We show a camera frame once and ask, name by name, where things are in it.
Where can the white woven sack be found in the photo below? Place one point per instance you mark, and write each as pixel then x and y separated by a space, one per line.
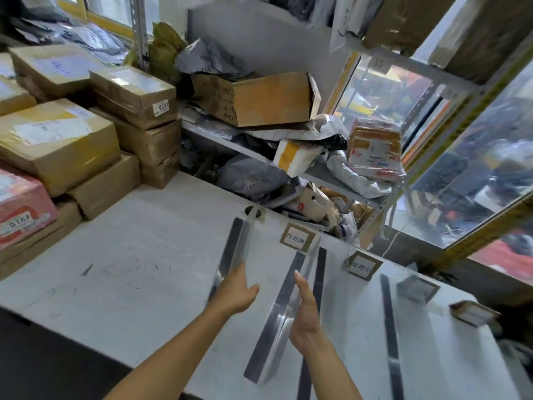
pixel 358 183

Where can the white flat mailer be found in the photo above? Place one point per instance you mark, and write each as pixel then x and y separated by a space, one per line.
pixel 212 126

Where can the white hanging plastic bag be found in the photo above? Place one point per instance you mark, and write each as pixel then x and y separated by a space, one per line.
pixel 345 20

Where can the person's right hand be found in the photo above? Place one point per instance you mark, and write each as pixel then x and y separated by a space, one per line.
pixel 308 329

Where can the large yellow-taped cardboard box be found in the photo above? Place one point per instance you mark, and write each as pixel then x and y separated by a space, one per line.
pixel 270 99

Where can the grey metal shelf rack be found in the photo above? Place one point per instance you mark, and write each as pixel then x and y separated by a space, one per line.
pixel 139 37

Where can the pile of grey plastic mailers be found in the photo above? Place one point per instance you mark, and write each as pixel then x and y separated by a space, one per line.
pixel 83 37

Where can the small handwritten cardboard box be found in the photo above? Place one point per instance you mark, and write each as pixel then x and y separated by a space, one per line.
pixel 212 97

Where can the olive yellow bag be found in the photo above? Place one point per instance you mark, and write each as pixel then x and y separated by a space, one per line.
pixel 166 45

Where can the tall narrow cardboard piece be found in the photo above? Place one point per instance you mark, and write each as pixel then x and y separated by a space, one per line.
pixel 368 233

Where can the orange white wrapped bundle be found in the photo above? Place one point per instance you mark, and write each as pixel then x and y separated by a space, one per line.
pixel 374 149

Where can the crumpled grey plastic bag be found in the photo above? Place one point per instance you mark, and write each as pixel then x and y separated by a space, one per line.
pixel 208 58

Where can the person's left hand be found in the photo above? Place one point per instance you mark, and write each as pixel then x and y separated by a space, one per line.
pixel 233 297

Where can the black plastic bag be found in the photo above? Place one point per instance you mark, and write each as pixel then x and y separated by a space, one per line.
pixel 336 142

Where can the beige storage basket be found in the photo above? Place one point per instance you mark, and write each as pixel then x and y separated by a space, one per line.
pixel 312 204

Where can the clear acrylic divider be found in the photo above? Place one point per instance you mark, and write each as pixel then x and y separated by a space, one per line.
pixel 270 329
pixel 233 249
pixel 320 270
pixel 389 329

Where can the dark grey plastic mailer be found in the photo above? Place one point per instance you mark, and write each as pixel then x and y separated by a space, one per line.
pixel 250 179

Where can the cardboard box on rack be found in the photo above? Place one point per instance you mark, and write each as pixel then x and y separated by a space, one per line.
pixel 491 37
pixel 404 20

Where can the pile of cardboard parcels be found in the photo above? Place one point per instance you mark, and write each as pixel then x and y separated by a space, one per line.
pixel 62 149

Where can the person's left forearm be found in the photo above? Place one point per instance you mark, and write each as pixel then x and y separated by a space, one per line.
pixel 166 362

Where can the white tote bag blue trim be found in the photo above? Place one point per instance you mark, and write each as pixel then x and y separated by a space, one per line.
pixel 347 229

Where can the brown cardboard sign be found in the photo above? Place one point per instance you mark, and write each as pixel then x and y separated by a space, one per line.
pixel 474 314
pixel 416 289
pixel 297 238
pixel 364 266

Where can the black plastic bags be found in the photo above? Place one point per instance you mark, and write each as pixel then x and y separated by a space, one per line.
pixel 291 6

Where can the yellow framed window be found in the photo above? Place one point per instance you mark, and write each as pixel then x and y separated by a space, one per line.
pixel 104 20

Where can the white foam box yellow tape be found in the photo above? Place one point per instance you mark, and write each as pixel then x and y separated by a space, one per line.
pixel 295 158

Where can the person's right forearm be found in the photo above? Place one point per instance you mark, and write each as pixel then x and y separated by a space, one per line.
pixel 329 379

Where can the pink printed parcel box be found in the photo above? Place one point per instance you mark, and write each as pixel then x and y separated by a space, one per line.
pixel 25 204

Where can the red cloth heap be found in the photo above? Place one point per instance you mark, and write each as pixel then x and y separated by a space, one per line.
pixel 504 258

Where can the glass storefront with taped frame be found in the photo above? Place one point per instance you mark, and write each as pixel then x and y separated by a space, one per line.
pixel 479 162

